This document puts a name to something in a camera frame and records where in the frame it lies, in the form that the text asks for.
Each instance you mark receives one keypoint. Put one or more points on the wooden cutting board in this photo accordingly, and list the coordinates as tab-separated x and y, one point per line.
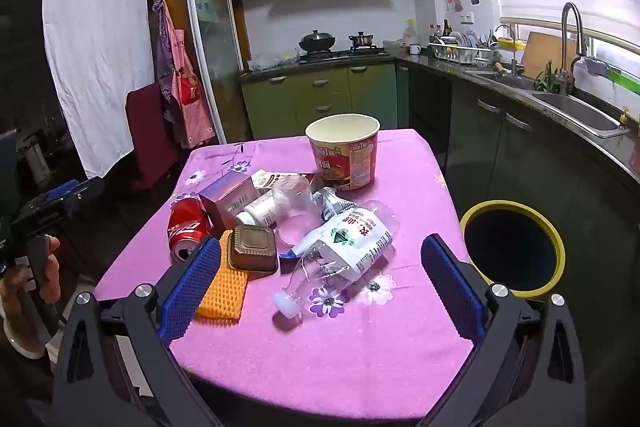
542	54

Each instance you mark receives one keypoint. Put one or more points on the black wok with lid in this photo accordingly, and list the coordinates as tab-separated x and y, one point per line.
317	41

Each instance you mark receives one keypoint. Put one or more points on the steel cooking pot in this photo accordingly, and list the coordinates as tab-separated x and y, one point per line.
361	41

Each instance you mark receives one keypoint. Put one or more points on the dark base cabinets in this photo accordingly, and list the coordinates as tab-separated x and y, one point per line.
500	147

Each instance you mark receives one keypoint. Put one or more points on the green base cabinets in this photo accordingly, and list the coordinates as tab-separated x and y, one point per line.
320	92

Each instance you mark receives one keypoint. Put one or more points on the yellow oil bottle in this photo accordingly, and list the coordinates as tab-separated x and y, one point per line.
411	34

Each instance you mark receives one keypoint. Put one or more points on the purple checked apron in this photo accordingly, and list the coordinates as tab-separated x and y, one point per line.
162	57

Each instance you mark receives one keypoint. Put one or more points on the small drink carton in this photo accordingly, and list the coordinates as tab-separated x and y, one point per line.
265	181

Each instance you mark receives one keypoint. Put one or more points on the white mug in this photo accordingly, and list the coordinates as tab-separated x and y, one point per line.
415	50

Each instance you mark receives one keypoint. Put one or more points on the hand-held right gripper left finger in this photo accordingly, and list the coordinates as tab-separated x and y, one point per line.
192	287

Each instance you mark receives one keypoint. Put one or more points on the red chair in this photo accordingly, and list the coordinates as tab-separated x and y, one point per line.
147	132

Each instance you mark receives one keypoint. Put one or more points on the clear plastic cup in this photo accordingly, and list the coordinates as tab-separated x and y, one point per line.
295	207

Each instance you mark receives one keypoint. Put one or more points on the glass sliding door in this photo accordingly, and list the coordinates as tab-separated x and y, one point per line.
215	32

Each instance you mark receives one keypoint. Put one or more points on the white pill bottle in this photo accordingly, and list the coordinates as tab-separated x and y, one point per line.
260	209

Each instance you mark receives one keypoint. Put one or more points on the yellow sink rack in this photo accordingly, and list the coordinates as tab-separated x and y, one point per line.
510	43

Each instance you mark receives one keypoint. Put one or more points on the black bin yellow rim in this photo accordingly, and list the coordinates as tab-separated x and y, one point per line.
510	252

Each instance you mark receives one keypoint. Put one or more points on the purple cardboard box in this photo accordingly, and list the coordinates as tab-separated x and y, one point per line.
227	199

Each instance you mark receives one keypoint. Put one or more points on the pink checked apron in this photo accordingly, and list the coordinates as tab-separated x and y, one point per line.
187	107

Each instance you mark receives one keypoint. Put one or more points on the dark sauce bottle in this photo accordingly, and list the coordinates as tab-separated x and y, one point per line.
446	29

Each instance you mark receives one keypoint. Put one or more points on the dish rack with dishes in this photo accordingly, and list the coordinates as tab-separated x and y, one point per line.
460	54

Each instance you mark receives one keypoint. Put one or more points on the steel sink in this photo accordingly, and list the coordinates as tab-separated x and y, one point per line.
575	109

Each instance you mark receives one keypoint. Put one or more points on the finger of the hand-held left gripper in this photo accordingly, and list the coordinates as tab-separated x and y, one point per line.
62	192

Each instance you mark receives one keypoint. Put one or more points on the orange sponge cloth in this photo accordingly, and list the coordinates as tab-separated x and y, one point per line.
225	292

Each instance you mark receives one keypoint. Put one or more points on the small steel faucet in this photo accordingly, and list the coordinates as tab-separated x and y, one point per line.
512	52

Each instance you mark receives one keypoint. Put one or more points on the clear plastic bags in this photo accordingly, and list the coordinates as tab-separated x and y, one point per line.
270	62

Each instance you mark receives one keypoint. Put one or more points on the small labelled plastic bottle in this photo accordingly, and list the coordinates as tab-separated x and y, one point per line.
330	204

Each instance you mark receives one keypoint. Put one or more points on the white hanging sheet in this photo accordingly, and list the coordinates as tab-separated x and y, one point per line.
95	47

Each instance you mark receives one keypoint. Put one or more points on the large clear plastic bottle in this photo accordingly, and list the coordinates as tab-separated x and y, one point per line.
350	242

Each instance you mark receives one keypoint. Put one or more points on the dark kitchen countertop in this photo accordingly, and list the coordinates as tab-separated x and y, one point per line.
450	67

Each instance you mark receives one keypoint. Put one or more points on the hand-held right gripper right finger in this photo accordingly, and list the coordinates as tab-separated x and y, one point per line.
452	292

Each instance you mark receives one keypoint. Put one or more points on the white wall socket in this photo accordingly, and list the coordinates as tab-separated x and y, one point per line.
467	18

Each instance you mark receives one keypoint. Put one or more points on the pink floral tablecloth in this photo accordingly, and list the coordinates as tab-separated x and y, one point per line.
325	357

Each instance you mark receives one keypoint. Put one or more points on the red paper noodle cup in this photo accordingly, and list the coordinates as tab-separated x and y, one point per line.
345	162

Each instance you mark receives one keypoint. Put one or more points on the person's left hand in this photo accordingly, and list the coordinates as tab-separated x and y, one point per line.
50	277

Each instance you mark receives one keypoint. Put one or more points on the red soda can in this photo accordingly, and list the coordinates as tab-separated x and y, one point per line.
187	222

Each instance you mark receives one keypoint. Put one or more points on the tall steel faucet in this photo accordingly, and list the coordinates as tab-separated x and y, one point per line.
567	17

